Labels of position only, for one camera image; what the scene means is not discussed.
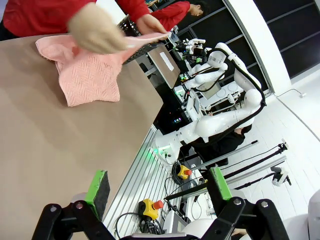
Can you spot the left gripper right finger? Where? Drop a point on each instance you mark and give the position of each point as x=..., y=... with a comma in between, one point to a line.
x=220, y=190

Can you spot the white camera device on floor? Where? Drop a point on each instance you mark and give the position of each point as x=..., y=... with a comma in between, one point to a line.
x=278, y=177

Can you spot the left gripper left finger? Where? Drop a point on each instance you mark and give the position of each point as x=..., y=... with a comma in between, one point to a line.
x=97, y=197

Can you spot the grey aluminium rail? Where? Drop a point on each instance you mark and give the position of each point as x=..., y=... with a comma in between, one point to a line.
x=257, y=170

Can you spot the dark grey perforated plastic basket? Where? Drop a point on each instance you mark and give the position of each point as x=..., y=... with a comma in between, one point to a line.
x=130, y=27

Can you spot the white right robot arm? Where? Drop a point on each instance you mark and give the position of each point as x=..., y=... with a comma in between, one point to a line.
x=225, y=120

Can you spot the person's left forearm red sleeve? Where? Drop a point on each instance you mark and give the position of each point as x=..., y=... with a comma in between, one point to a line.
x=132, y=7

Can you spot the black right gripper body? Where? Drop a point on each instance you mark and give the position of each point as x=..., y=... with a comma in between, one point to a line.
x=198, y=52

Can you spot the bystander in red top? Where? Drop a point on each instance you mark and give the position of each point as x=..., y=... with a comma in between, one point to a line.
x=172, y=12

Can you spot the person's left hand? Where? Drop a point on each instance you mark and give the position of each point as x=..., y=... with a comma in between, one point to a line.
x=150, y=25

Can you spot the pink woven towel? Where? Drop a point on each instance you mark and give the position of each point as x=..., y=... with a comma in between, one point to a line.
x=85, y=77

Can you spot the person's right hand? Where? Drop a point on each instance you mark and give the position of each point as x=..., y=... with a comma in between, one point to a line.
x=97, y=32

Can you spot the person in red jacket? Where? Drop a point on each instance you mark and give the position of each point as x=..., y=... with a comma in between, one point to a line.
x=32, y=17

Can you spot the brown panel with white sticker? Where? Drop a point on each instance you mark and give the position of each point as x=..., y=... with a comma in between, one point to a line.
x=160, y=72

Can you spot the person's right forearm red sleeve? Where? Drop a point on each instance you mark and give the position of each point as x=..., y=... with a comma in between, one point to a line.
x=67, y=10

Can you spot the yellow emergency stop box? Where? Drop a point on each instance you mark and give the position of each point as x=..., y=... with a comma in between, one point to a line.
x=150, y=208
x=182, y=171

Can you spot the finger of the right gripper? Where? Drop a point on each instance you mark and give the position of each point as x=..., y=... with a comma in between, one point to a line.
x=185, y=53
x=198, y=60

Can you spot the white wall plug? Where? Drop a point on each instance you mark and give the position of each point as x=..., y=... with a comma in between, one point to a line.
x=302, y=94

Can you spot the aluminium profile table frame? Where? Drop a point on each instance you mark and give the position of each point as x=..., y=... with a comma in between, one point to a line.
x=147, y=180

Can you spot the black tripod pole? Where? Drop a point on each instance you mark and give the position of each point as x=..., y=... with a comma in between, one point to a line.
x=255, y=161

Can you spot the black computer tower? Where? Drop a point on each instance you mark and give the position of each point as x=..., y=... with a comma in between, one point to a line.
x=170, y=115

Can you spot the black extrusion bar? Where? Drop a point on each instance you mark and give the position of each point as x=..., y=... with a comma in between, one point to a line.
x=185, y=193

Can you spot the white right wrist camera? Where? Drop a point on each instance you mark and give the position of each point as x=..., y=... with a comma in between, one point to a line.
x=197, y=42

